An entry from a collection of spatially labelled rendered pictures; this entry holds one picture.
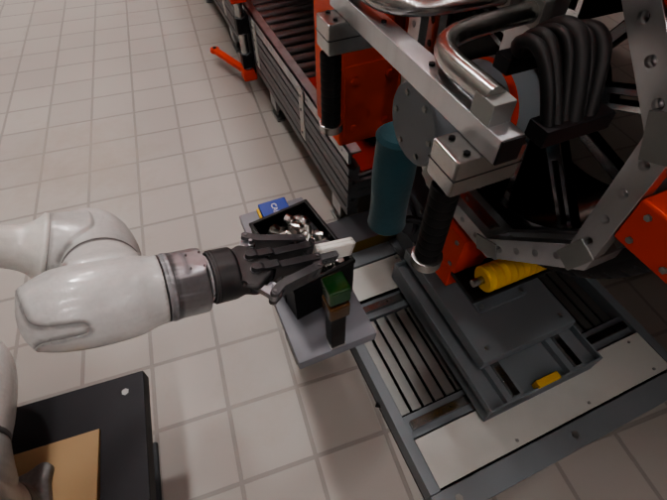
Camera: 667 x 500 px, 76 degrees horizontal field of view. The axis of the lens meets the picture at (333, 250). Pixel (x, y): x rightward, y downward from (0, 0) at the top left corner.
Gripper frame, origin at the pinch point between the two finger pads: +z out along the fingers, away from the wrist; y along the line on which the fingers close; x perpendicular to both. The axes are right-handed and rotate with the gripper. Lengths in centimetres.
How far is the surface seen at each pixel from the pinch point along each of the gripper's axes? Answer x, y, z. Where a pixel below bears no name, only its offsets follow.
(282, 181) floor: 61, 92, 43
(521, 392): 41, -26, 53
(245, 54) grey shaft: 39, 165, 51
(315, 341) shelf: 25.6, -1.5, 1.9
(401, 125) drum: -16.8, 8.0, 12.4
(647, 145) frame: -30.5, -20.0, 21.1
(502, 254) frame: -0.4, -10.0, 30.5
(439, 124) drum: -21.9, -0.2, 10.9
